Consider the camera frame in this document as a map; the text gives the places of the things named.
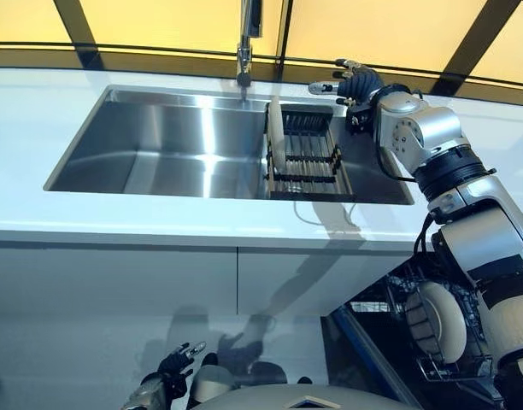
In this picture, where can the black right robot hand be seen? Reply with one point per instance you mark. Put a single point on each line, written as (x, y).
(360, 85)

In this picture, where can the grey robot torso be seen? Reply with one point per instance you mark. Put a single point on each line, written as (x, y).
(308, 399)

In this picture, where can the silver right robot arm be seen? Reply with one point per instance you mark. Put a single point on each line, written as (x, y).
(479, 222)

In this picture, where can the cream round ceramic plate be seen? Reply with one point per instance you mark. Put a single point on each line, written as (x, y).
(276, 132)
(441, 320)

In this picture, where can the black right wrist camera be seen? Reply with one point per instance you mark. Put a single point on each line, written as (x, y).
(360, 119)

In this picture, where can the black sink drying rack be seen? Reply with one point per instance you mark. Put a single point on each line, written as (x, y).
(313, 162)

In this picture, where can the black window frame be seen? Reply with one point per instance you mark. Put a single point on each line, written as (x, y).
(80, 25)

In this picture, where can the chrome kitchen faucet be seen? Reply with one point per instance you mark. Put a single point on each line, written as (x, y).
(248, 42)

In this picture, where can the stainless steel sink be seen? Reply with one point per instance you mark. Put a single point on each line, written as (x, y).
(159, 145)

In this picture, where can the open dishwasher door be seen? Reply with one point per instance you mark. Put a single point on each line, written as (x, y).
(364, 354)

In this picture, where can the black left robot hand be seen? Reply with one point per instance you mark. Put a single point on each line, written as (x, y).
(178, 369)

